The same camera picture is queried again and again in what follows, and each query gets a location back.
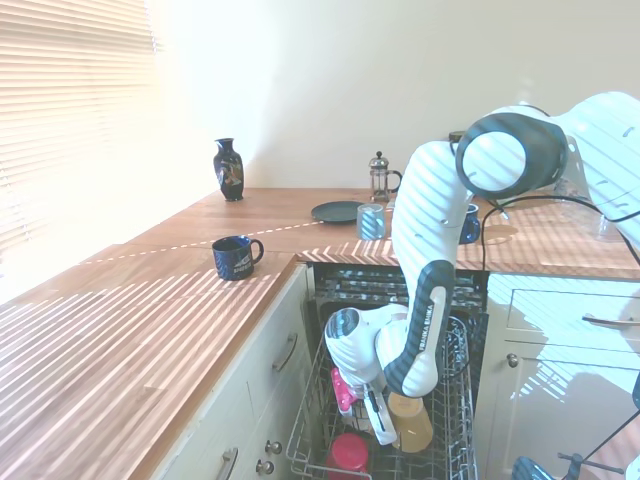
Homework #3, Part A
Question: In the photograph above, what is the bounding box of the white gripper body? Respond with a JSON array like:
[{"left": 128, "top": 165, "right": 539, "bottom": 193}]
[{"left": 362, "top": 384, "right": 400, "bottom": 446}]

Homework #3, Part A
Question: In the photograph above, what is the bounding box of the yellow ceramic mug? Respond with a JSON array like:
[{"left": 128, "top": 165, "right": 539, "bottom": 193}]
[{"left": 387, "top": 392, "right": 434, "bottom": 454}]

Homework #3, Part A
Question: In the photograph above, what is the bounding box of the red speckled mug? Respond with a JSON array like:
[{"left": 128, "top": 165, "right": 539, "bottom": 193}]
[{"left": 327, "top": 432, "right": 371, "bottom": 474}]

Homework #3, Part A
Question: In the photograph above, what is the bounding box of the pink object in rack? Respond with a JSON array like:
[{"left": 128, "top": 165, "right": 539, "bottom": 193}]
[{"left": 330, "top": 367, "right": 364, "bottom": 416}]

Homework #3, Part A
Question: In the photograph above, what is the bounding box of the plain dark mug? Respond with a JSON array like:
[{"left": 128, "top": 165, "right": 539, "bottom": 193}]
[{"left": 458, "top": 203, "right": 482, "bottom": 245}]

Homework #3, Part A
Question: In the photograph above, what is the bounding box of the dark blue printed mug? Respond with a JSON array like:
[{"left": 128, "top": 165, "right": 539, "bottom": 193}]
[{"left": 211, "top": 235, "right": 265, "bottom": 281}]

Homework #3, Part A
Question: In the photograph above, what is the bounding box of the built-in dishwasher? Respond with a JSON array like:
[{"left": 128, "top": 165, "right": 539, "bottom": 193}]
[{"left": 302, "top": 262, "right": 491, "bottom": 480}]

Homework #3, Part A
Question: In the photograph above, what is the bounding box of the white kitchen cabinet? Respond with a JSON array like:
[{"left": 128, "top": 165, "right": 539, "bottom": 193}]
[
  {"left": 472, "top": 272, "right": 640, "bottom": 480},
  {"left": 144, "top": 262, "right": 321, "bottom": 480}
]

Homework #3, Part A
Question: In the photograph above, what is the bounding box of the blue-grey tumbler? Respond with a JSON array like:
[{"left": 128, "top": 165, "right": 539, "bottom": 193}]
[{"left": 356, "top": 202, "right": 387, "bottom": 242}]

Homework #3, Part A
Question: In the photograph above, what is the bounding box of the dark round plate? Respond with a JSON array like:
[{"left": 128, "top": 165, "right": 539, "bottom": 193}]
[{"left": 310, "top": 200, "right": 366, "bottom": 225}]

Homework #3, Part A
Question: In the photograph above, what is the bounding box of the glass French press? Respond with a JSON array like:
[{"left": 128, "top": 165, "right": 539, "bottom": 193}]
[{"left": 368, "top": 150, "right": 404, "bottom": 203}]

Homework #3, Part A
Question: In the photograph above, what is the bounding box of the dark blue painted vase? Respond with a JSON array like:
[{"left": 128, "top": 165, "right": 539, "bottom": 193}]
[{"left": 213, "top": 138, "right": 245, "bottom": 203}]

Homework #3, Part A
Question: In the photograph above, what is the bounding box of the beige slatted window blind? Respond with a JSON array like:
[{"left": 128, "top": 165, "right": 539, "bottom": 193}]
[{"left": 0, "top": 0, "right": 164, "bottom": 266}]

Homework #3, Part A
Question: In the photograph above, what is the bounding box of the grey wire dish rack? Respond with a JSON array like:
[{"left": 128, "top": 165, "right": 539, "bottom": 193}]
[{"left": 284, "top": 312, "right": 481, "bottom": 480}]

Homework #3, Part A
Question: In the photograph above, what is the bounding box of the metal drawer handle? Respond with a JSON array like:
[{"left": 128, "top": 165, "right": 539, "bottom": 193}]
[
  {"left": 215, "top": 448, "right": 240, "bottom": 480},
  {"left": 272, "top": 333, "right": 299, "bottom": 372},
  {"left": 582, "top": 313, "right": 640, "bottom": 329}
]

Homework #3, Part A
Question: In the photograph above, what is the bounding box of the black camera tripod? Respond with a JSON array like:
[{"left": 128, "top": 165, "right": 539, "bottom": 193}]
[{"left": 557, "top": 452, "right": 626, "bottom": 480}]

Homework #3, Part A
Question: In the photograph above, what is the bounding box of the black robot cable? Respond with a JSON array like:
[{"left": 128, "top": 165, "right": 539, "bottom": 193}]
[{"left": 479, "top": 194, "right": 640, "bottom": 274}]

